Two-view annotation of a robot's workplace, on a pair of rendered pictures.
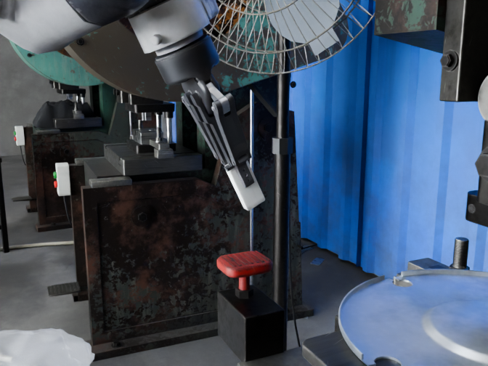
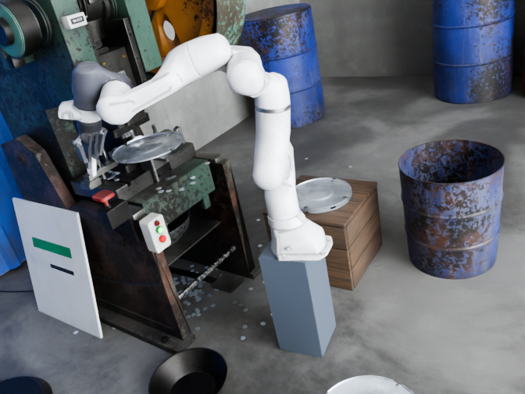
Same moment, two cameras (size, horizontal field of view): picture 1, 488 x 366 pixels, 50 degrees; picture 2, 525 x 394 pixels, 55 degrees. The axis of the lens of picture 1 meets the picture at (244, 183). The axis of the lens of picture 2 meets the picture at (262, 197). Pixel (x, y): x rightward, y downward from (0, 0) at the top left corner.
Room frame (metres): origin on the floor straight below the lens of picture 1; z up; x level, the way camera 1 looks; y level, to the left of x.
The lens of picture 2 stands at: (0.87, 1.71, 1.46)
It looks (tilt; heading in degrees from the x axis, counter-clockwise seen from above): 27 degrees down; 246
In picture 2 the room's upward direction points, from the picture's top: 12 degrees counter-clockwise
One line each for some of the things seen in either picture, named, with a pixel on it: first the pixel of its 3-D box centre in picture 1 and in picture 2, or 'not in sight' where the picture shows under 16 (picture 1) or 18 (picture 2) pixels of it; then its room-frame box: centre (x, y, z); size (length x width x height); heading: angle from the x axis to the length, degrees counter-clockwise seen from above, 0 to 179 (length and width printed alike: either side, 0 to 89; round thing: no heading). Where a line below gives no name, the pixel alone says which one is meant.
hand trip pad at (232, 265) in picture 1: (244, 283); (105, 203); (0.71, 0.00, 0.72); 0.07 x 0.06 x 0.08; 115
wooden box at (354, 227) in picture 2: not in sight; (325, 228); (-0.19, -0.03, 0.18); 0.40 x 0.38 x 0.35; 119
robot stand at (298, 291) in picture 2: not in sight; (299, 294); (0.19, 0.34, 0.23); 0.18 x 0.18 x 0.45; 36
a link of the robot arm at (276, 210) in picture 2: not in sight; (279, 176); (0.17, 0.31, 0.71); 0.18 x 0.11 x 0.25; 47
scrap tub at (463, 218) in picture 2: not in sight; (450, 209); (-0.62, 0.34, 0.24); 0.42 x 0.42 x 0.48
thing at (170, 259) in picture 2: not in sight; (158, 238); (0.51, -0.36, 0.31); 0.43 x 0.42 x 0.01; 25
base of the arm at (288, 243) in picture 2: not in sight; (298, 230); (0.17, 0.37, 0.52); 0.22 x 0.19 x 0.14; 126
